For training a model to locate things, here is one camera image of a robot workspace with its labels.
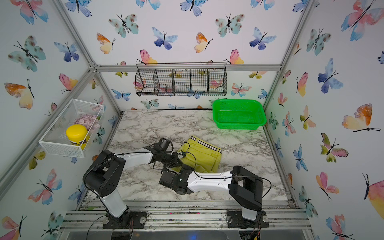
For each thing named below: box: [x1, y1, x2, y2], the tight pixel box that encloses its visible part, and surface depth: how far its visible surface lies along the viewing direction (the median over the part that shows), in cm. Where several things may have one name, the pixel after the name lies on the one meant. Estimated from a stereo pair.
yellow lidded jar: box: [65, 124, 90, 149], surface depth 65 cm
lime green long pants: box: [171, 136, 222, 173], surface depth 95 cm
